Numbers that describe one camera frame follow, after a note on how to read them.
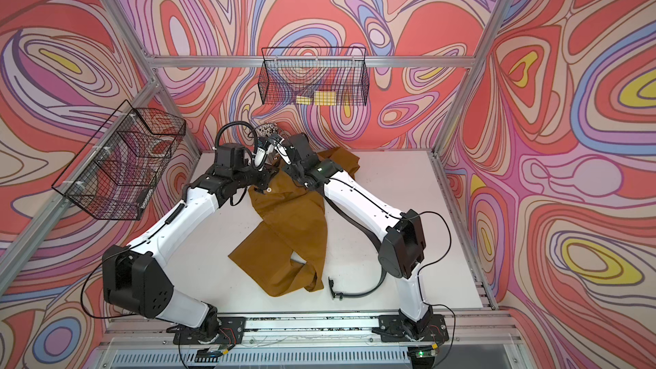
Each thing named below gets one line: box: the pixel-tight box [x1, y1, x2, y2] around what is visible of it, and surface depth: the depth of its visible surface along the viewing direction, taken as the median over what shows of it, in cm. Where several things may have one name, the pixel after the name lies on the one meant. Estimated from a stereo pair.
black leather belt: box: [324, 193, 388, 301], surface depth 81 cm
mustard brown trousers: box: [228, 146, 361, 298], surface depth 90 cm
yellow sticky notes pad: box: [295, 90, 337, 106], surface depth 86 cm
